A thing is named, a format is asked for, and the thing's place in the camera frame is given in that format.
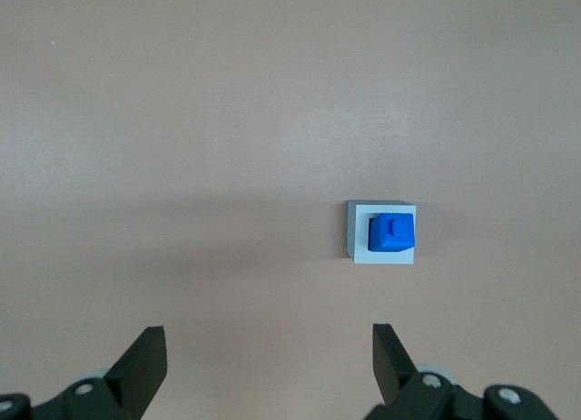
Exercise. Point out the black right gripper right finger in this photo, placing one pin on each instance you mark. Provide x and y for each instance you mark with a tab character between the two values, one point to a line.
395	374

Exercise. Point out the gray square base block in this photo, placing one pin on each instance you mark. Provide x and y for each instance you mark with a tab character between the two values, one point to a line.
363	253

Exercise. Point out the blue cube part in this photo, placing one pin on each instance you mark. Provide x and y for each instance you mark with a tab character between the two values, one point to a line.
386	239

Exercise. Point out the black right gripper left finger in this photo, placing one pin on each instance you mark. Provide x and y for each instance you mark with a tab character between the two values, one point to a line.
136	379

